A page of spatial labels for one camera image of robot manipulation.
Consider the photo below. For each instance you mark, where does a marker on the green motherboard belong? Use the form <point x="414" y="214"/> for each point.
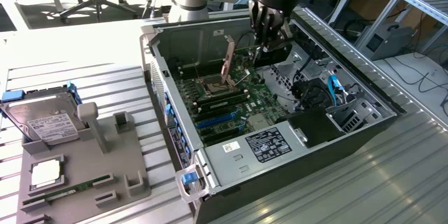
<point x="259" y="100"/>

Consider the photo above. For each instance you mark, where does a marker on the silver perforated drive cage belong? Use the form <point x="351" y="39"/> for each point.
<point x="301" y="61"/>

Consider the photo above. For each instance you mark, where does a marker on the silver chipset heatsink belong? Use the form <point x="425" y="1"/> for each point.
<point x="259" y="122"/>

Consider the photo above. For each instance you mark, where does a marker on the metal socket cover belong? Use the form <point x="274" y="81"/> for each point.
<point x="245" y="76"/>

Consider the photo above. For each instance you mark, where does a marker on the silver power supply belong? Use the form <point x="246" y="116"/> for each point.
<point x="238" y="161"/>

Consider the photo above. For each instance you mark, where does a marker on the thin metal locking lever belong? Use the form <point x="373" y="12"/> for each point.
<point x="198" y="71"/>

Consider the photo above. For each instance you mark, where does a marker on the blue case release latch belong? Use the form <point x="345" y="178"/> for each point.
<point x="189" y="178"/>

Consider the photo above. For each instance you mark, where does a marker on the CPU cooler heatsink with fan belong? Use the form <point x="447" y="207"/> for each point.
<point x="273" y="56"/>

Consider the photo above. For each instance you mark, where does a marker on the silver CPU chip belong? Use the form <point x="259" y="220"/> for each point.
<point x="46" y="174"/>

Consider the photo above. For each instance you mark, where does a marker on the grey parts rack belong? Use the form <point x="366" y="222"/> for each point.
<point x="81" y="161"/>

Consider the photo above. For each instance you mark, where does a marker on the open black PC case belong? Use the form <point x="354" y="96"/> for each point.
<point x="315" y="171"/>

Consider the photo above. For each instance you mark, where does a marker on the blue card latch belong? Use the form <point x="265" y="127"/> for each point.
<point x="185" y="148"/>
<point x="182" y="140"/>
<point x="178" y="132"/>
<point x="167" y="109"/>

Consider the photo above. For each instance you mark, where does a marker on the silver disk bay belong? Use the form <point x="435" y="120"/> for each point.
<point x="350" y="123"/>

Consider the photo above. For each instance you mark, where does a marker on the black expansion slot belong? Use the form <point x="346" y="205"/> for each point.
<point x="221" y="140"/>
<point x="214" y="114"/>

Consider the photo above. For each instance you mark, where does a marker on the hard disk in blue caddy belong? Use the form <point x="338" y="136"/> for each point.
<point x="46" y="119"/>

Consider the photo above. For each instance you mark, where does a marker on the grey computer tower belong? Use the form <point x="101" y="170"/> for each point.
<point x="393" y="43"/>

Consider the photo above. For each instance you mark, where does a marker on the green RAM stick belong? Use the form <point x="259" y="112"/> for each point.
<point x="70" y="189"/>
<point x="225" y="105"/>

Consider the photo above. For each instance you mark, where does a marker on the CPU socket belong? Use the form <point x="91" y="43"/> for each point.
<point x="214" y="87"/>

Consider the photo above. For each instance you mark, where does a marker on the small white case sticker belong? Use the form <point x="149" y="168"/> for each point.
<point x="219" y="32"/>

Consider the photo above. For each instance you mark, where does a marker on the black office chair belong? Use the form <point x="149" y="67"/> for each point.
<point x="95" y="5"/>

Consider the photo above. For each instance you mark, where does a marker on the black plastic shroud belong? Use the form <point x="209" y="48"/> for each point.
<point x="311" y="127"/>

